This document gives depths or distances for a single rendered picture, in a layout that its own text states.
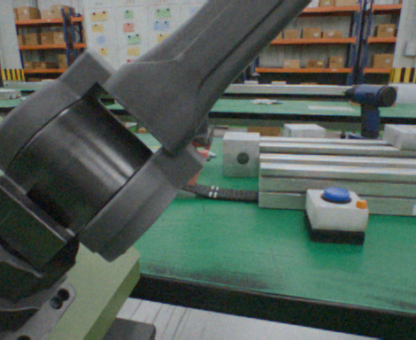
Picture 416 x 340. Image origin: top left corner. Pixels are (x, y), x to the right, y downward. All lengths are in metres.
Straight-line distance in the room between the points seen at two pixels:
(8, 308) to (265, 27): 0.24
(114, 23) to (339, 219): 3.64
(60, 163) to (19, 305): 0.10
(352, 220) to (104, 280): 0.36
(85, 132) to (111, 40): 3.77
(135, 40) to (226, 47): 3.64
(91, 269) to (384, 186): 0.51
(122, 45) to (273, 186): 3.41
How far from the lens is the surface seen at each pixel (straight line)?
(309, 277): 0.46
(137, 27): 3.84
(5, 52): 8.80
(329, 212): 0.52
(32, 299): 0.26
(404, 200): 0.69
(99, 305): 0.35
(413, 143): 0.87
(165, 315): 1.24
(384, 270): 0.51
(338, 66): 10.30
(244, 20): 0.21
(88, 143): 0.20
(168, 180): 0.21
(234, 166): 0.81
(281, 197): 0.63
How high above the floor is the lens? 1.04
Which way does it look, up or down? 17 degrees down
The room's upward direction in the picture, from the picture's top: straight up
